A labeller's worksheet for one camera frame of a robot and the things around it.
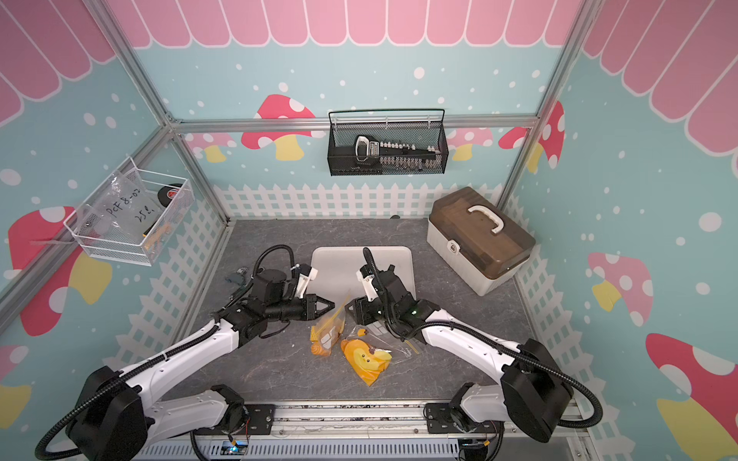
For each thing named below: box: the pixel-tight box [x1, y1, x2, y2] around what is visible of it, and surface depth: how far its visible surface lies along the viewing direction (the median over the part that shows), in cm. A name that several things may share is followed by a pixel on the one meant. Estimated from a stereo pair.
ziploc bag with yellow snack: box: [341, 324, 419, 388], surface depth 83 cm
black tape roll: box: [157, 182, 183, 208], surface depth 82 cm
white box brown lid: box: [426, 186, 537, 297], surface depth 95 cm
